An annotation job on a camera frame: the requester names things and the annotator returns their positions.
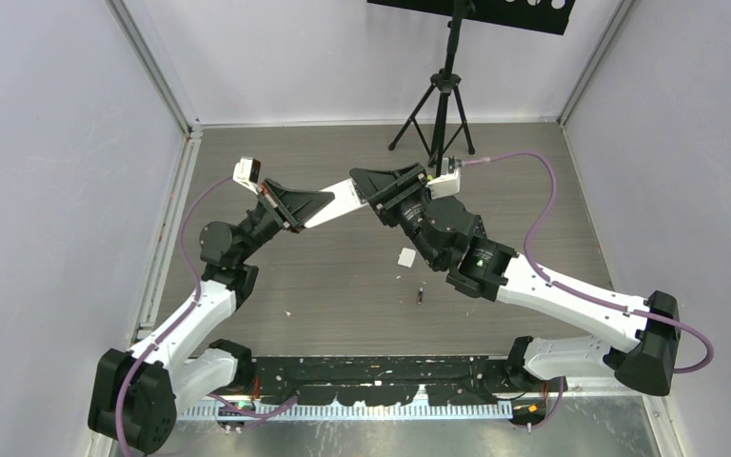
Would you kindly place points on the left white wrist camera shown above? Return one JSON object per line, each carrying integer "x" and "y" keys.
{"x": 246, "y": 173}

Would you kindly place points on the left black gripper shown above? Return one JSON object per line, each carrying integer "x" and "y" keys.
{"x": 290, "y": 208}

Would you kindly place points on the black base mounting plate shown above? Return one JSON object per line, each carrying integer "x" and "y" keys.
{"x": 381, "y": 381}

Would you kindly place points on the aluminium frame rail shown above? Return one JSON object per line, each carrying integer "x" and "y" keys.
{"x": 243, "y": 409}

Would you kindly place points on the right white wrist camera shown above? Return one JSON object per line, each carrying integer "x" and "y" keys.
{"x": 449, "y": 182}

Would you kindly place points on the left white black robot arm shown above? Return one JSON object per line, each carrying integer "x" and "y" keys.
{"x": 138, "y": 392}

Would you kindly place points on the black tripod stand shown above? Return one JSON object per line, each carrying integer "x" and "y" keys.
{"x": 447, "y": 83}

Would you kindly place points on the white battery cover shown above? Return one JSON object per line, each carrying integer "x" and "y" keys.
{"x": 406, "y": 257}

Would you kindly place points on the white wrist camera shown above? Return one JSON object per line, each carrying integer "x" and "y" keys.
{"x": 246, "y": 173}
{"x": 449, "y": 182}

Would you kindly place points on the white remote control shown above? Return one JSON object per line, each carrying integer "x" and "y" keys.
{"x": 347, "y": 198}

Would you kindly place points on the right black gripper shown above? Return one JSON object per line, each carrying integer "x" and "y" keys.
{"x": 385, "y": 189}

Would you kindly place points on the black perforated panel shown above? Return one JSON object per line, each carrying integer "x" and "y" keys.
{"x": 542, "y": 16}

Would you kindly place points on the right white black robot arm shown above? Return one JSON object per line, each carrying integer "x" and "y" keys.
{"x": 632, "y": 339}

